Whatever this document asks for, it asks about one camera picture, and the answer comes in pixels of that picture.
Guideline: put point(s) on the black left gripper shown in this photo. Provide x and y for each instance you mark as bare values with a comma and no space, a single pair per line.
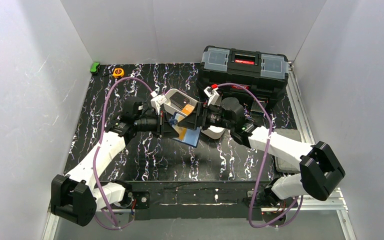
161,125

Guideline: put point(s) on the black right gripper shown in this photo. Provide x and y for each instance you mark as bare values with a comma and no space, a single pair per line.
204,117

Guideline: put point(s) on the orange card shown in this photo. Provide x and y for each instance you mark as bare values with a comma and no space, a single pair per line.
187,109

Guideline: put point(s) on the gold credit card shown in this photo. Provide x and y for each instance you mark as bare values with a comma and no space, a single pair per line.
182,133

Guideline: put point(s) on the blue leather card holder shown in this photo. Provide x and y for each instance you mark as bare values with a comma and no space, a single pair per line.
192,136

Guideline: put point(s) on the white oblong plastic tray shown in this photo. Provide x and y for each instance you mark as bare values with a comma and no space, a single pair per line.
212,132

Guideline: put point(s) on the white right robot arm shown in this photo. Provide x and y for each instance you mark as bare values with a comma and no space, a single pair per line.
320,171

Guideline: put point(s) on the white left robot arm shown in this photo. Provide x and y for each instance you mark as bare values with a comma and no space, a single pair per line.
77,195

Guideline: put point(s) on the black card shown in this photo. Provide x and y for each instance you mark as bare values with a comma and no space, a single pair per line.
179,100

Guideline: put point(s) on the black marbled table mat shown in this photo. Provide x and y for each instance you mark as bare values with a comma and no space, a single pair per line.
147,158

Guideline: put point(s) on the yellow tape measure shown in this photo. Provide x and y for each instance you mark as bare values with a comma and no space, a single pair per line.
118,73

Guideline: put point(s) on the black plastic toolbox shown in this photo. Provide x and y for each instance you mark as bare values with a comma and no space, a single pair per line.
264,74

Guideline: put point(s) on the green small object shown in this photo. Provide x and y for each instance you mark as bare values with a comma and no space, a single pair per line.
94,69

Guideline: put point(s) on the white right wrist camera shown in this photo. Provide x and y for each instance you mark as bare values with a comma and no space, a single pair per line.
212,95

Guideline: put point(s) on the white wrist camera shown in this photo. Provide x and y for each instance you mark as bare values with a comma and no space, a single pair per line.
212,95
157,102

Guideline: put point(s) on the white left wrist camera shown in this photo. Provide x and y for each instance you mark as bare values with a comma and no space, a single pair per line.
157,102

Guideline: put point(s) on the aluminium frame rail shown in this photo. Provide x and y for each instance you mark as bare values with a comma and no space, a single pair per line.
212,196

